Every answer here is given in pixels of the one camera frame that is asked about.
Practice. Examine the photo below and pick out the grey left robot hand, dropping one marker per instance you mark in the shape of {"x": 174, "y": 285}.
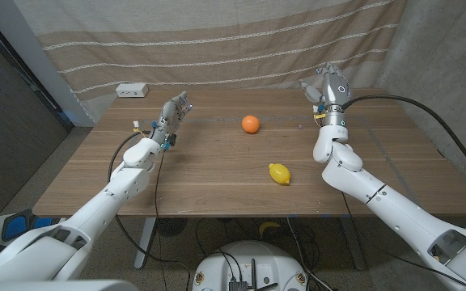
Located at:
{"x": 170, "y": 119}

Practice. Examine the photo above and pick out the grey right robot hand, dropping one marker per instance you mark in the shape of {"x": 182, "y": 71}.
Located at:
{"x": 334, "y": 91}

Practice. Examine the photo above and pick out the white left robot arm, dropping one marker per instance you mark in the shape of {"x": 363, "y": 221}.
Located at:
{"x": 128, "y": 182}

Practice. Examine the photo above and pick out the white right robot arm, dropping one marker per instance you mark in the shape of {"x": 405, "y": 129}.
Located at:
{"x": 350, "y": 178}

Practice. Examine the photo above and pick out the yellow lemon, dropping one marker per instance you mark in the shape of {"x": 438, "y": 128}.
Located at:
{"x": 279, "y": 173}

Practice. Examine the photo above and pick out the white power strip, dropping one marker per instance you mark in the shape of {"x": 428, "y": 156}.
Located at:
{"x": 132, "y": 89}

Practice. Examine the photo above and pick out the orange fruit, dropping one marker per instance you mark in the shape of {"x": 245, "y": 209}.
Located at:
{"x": 250, "y": 124}

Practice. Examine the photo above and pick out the beige striped cloth backdrop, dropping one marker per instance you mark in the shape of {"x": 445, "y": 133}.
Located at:
{"x": 217, "y": 48}

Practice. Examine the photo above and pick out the round black floor fan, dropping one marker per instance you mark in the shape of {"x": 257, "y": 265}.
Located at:
{"x": 170, "y": 226}

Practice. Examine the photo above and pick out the white table leg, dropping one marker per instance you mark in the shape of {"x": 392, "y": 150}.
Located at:
{"x": 146, "y": 242}

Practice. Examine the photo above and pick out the yellow banana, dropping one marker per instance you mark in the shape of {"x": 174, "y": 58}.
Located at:
{"x": 268, "y": 227}

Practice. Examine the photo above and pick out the grey table leg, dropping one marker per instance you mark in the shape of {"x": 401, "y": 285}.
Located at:
{"x": 353, "y": 242}

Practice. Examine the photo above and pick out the dark door panel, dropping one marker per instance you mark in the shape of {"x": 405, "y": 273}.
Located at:
{"x": 10, "y": 133}

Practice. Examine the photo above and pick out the white robot torso base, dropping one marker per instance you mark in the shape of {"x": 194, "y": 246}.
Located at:
{"x": 253, "y": 258}

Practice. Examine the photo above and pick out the white and blue floor device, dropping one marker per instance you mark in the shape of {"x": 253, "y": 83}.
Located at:
{"x": 16, "y": 226}

